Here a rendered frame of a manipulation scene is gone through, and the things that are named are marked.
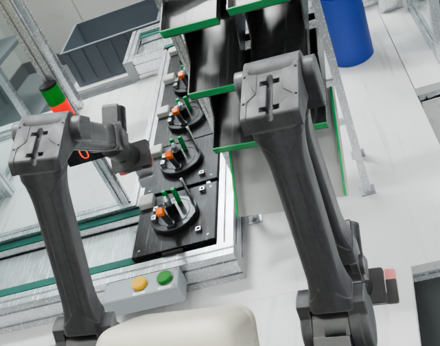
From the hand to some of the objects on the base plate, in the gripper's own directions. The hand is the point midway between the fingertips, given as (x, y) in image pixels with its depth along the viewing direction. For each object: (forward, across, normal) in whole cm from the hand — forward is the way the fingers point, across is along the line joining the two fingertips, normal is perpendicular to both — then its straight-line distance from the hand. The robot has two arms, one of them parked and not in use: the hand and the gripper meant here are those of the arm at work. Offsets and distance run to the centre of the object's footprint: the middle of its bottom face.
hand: (143, 164), depth 157 cm
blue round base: (+73, +62, +44) cm, 106 cm away
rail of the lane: (+16, -27, -31) cm, 44 cm away
